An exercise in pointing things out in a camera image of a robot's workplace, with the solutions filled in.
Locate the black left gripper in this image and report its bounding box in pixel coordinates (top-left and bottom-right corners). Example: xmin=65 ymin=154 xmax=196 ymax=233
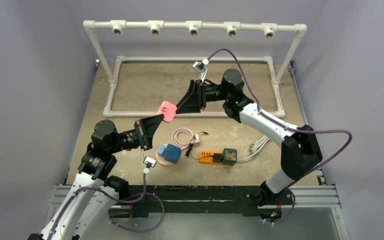
xmin=108 ymin=113 xmax=164 ymax=154

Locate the pink small charger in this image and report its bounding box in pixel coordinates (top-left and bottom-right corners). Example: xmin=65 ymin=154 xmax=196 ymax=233
xmin=156 ymin=101 xmax=178 ymax=123

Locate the light blue USB charger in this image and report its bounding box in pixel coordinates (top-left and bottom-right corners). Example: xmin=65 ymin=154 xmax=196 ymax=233
xmin=156 ymin=144 xmax=166 ymax=156

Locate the pink power cord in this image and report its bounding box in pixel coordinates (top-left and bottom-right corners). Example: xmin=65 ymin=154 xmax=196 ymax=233
xmin=171 ymin=127 xmax=202 ymax=149

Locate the pink round socket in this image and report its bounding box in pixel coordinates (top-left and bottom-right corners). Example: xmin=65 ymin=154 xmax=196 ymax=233
xmin=155 ymin=152 xmax=175 ymax=168

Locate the blue cube socket adapter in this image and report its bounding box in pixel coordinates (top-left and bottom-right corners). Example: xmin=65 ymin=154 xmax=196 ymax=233
xmin=162 ymin=144 xmax=182 ymax=164

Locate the black power adapter with cord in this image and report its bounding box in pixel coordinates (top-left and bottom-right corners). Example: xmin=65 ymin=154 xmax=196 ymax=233
xmin=184 ymin=131 xmax=223 ymax=165

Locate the dark green cube plug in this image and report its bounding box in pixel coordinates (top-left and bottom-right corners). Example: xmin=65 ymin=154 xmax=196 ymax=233
xmin=221 ymin=148 xmax=238 ymax=166

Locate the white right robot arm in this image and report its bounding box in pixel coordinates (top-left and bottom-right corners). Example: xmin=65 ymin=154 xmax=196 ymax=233
xmin=176 ymin=68 xmax=323 ymax=204

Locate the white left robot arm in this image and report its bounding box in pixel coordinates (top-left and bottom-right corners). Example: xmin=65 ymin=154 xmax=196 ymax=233
xmin=28 ymin=114 xmax=164 ymax=240

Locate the orange power strip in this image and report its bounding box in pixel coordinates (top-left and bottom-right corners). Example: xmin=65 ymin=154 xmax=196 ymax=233
xmin=198 ymin=151 xmax=222 ymax=165

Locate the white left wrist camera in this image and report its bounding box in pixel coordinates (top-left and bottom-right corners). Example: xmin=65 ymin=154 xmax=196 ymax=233
xmin=141 ymin=150 xmax=157 ymax=175

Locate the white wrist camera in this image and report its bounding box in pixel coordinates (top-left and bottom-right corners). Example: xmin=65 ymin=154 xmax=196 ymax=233
xmin=141 ymin=150 xmax=157 ymax=175
xmin=192 ymin=58 xmax=210 ymax=82

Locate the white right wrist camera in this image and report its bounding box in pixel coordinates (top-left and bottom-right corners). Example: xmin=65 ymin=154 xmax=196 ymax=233
xmin=192 ymin=58 xmax=210 ymax=82

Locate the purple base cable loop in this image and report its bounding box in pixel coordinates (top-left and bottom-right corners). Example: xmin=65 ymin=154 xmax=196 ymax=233
xmin=108 ymin=192 xmax=165 ymax=232

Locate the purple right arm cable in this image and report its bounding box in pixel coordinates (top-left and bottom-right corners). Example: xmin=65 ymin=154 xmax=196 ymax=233
xmin=206 ymin=48 xmax=353 ymax=186

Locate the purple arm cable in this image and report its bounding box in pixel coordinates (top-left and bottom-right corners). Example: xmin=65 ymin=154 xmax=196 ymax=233
xmin=46 ymin=168 xmax=148 ymax=240
xmin=206 ymin=48 xmax=353 ymax=186

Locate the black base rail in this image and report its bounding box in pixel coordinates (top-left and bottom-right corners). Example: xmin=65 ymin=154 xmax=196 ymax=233
xmin=125 ymin=184 xmax=294 ymax=218

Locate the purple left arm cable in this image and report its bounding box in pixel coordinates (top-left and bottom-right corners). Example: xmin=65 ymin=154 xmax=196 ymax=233
xmin=46 ymin=168 xmax=148 ymax=240

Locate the white power strip cord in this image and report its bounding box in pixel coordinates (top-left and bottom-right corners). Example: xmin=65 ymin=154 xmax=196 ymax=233
xmin=236 ymin=135 xmax=271 ymax=163

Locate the white PVC pipe frame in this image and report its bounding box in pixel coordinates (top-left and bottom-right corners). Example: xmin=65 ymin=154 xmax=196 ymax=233
xmin=82 ymin=20 xmax=308 ymax=118

